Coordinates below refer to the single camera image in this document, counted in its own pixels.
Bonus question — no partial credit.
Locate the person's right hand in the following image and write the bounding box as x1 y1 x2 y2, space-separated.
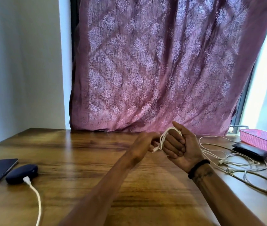
162 121 204 173

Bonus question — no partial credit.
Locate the person's left hand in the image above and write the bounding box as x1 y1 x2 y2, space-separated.
130 132 162 163

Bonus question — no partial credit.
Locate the white charging cable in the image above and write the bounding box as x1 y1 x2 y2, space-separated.
199 136 267 173
23 176 42 226
151 127 183 154

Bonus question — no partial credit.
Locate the dark blue earbuds case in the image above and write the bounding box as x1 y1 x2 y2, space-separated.
5 164 39 185

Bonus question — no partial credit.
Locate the person's right forearm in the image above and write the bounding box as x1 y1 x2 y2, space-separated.
191 166 266 226

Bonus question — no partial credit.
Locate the person's left forearm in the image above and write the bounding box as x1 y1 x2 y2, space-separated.
65 148 153 226

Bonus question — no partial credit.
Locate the wooden desk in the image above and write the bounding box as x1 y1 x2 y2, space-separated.
0 128 267 226

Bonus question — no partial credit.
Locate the black wristband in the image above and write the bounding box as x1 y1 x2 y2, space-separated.
187 159 211 180

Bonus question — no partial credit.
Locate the metal window latch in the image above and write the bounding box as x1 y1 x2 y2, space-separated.
230 124 249 134

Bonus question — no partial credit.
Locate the black wallet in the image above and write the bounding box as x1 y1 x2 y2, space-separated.
231 143 267 160

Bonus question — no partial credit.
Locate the pink plastic basket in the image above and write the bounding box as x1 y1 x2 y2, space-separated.
239 129 267 158

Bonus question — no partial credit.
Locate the purple patterned curtain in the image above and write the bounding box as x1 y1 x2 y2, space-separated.
69 0 267 137

